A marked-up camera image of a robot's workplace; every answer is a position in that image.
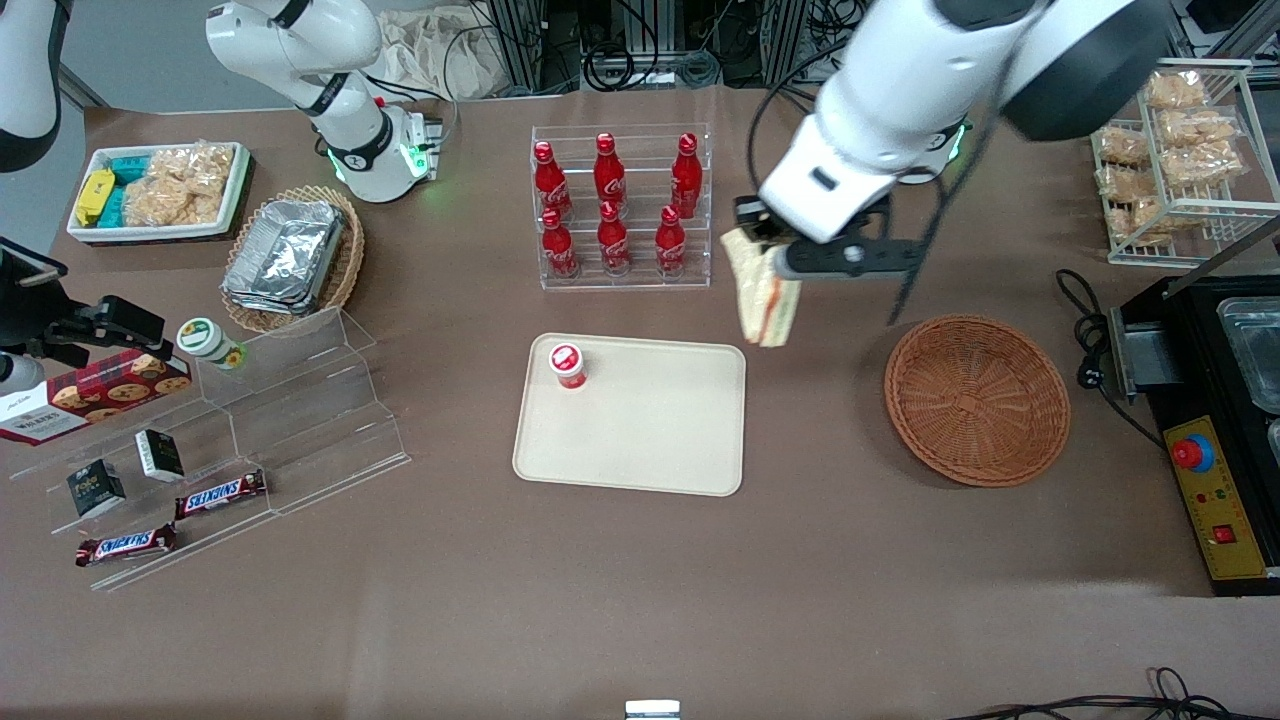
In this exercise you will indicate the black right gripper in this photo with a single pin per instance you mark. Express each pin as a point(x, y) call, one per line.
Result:
point(28, 322)

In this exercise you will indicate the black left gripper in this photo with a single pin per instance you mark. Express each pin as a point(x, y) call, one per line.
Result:
point(757, 222)

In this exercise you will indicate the triangular sandwich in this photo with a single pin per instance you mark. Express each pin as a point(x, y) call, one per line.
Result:
point(765, 305)

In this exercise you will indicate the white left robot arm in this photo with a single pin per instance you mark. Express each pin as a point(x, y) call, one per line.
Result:
point(900, 90)

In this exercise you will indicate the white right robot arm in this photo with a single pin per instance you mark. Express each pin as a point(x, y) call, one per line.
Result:
point(300, 40)

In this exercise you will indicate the oval light wicker basket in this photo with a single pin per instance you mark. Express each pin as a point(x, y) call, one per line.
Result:
point(345, 270)

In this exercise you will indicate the beige plastic tray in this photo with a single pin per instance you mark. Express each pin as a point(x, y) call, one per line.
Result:
point(650, 430)

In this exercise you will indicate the round brown wicker basket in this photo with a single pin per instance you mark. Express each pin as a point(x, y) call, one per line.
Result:
point(975, 400)

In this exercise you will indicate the green lid yoghurt cup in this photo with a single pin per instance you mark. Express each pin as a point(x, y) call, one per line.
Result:
point(205, 340)

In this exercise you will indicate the red tartan cookie box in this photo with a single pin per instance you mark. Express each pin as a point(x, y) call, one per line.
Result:
point(90, 395)

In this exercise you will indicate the red cola bottle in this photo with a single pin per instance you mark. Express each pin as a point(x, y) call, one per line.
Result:
point(558, 250)
point(609, 175)
point(686, 180)
point(613, 245)
point(551, 185)
point(670, 245)

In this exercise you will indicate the small black carton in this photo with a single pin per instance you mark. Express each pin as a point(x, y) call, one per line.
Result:
point(160, 455)
point(96, 489)

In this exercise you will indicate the white rectangular bin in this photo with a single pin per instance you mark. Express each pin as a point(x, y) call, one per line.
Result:
point(150, 233)

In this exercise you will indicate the clear acrylic bottle rack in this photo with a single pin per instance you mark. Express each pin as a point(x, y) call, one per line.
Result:
point(640, 282)

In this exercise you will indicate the teal snack packet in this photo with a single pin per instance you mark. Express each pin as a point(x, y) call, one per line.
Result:
point(113, 208)
point(130, 168)

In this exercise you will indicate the yellow snack packet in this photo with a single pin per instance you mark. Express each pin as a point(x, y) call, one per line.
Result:
point(95, 196)

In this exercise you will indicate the stacked foil containers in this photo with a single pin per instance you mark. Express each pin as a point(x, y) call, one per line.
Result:
point(285, 255)

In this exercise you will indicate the brown chocolate bar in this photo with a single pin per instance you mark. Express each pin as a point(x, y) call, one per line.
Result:
point(220, 495)
point(125, 545)

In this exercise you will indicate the large crispy snack bag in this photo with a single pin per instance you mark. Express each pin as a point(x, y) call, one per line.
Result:
point(180, 185)

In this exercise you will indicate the clear acrylic stepped shelf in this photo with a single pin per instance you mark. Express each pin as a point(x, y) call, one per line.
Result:
point(310, 420)

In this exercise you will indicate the red lid small cup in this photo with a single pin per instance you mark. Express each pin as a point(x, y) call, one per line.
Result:
point(567, 364)

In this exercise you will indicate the small crispy snack bag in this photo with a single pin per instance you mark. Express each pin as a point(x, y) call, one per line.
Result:
point(1122, 146)
point(1130, 183)
point(1138, 220)
point(1205, 163)
point(1195, 127)
point(1175, 90)

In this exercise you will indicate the beige crumpled cloth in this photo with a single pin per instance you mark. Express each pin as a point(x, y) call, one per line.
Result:
point(430, 55)

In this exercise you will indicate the black machine with pans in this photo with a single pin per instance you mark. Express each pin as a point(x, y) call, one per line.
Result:
point(1160, 400)

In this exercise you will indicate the red emergency stop button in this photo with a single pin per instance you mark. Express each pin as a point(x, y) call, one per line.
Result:
point(1192, 454)

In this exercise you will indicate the small white metal block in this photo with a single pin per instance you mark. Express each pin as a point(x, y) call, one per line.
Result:
point(652, 710)

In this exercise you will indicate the steel food pan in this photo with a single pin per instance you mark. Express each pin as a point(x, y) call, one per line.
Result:
point(1255, 355)

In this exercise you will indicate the yellow control panel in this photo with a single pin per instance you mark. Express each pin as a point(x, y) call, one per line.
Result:
point(1215, 500)

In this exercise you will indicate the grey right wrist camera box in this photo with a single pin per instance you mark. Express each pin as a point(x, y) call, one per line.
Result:
point(18, 375)

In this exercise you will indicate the aluminium frame post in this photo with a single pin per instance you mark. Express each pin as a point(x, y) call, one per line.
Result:
point(520, 45)

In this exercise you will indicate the red rocker switch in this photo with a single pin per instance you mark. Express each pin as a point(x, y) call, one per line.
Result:
point(1224, 534)

